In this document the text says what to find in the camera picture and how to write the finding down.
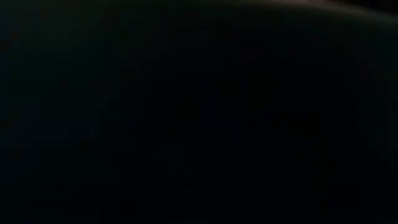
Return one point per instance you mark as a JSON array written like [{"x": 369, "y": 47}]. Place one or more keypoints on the large blue plastic plate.
[{"x": 199, "y": 124}]

